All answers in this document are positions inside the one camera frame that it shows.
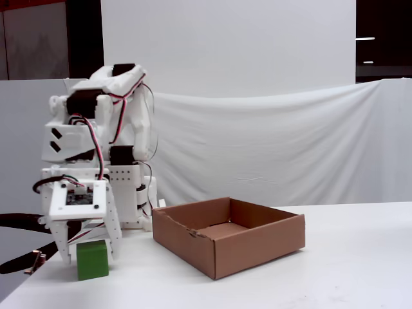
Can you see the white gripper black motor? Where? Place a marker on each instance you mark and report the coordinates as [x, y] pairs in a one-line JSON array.
[[113, 215]]

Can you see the green cube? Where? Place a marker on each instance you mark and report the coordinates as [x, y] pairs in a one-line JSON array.
[[93, 262]]

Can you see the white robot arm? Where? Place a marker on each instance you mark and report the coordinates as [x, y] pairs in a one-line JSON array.
[[138, 122]]

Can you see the brown cardboard box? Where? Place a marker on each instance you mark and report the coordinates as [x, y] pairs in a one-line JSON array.
[[257, 251]]

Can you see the small metal table clamp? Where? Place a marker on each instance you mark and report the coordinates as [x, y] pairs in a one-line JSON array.
[[40, 257]]

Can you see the white partition panel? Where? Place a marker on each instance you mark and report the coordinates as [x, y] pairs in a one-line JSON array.
[[19, 128]]

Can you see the white draped cloth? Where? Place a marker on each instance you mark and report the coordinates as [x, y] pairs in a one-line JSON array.
[[257, 145]]

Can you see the grey door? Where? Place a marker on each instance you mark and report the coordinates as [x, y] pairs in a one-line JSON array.
[[32, 42]]

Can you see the white backdrop panel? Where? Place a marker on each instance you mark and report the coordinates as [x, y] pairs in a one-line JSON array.
[[225, 42]]

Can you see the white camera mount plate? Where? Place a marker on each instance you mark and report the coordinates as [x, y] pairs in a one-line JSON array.
[[58, 212]]

